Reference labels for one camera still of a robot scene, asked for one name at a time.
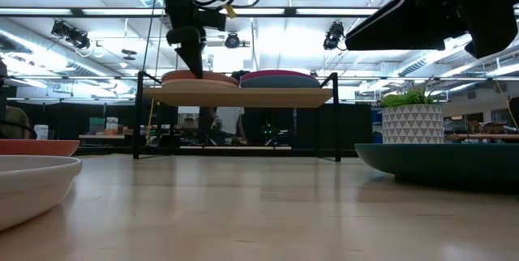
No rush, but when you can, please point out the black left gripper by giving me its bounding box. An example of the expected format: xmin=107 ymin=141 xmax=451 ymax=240
xmin=160 ymin=0 xmax=227 ymax=79

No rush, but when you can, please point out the orange plastic plate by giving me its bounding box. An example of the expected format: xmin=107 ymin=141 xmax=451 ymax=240
xmin=0 ymin=139 xmax=81 ymax=157
xmin=161 ymin=70 xmax=240 ymax=87

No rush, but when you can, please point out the dark teal plastic plate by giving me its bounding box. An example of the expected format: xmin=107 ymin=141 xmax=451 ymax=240
xmin=354 ymin=143 xmax=519 ymax=183

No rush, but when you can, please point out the round black ceiling lamp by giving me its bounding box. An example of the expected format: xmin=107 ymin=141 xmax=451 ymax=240
xmin=225 ymin=32 xmax=241 ymax=49

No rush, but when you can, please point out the person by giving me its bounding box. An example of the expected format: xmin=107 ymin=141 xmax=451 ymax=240
xmin=198 ymin=106 xmax=249 ymax=147
xmin=0 ymin=105 xmax=32 ymax=140

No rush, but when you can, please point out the green potted plant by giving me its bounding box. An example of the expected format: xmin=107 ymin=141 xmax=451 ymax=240
xmin=379 ymin=82 xmax=441 ymax=109

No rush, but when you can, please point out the white triangle-pattern plant pot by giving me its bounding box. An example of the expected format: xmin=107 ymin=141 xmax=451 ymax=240
xmin=381 ymin=104 xmax=445 ymax=145

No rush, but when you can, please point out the wooden background bench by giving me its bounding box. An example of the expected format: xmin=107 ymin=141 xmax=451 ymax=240
xmin=444 ymin=132 xmax=519 ymax=140

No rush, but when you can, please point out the green box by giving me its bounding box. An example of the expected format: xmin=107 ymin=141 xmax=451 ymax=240
xmin=88 ymin=117 xmax=106 ymax=135

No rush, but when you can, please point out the wooden background table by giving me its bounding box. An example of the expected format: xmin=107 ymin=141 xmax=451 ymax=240
xmin=79 ymin=133 xmax=135 ymax=140

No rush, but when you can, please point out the wooden shelf black metal frame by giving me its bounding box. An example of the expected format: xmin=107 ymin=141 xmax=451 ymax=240
xmin=132 ymin=71 xmax=342 ymax=163

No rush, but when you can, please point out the black metal rig frame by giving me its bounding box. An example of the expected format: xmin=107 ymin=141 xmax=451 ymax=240
xmin=0 ymin=6 xmax=381 ymax=19

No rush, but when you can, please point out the black looped cable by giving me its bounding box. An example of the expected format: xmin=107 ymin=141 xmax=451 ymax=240
xmin=0 ymin=118 xmax=38 ymax=139

